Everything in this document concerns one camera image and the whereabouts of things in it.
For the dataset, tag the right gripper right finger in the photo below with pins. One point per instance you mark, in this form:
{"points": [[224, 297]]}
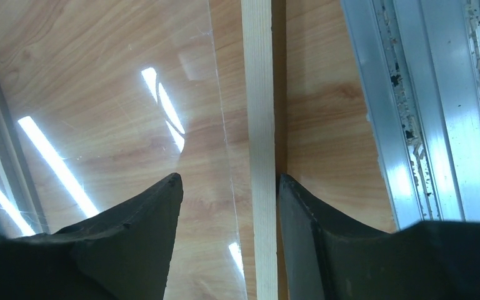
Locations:
{"points": [[329, 255]]}

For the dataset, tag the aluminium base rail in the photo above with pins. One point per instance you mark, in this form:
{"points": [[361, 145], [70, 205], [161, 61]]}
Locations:
{"points": [[419, 66]]}

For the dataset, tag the light wooden picture frame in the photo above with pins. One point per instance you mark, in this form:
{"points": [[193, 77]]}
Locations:
{"points": [[260, 124]]}

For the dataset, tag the clear acrylic sheet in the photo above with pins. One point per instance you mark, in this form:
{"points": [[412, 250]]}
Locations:
{"points": [[99, 124]]}

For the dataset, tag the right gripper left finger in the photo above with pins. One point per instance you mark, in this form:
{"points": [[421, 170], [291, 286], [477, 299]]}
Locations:
{"points": [[123, 252]]}

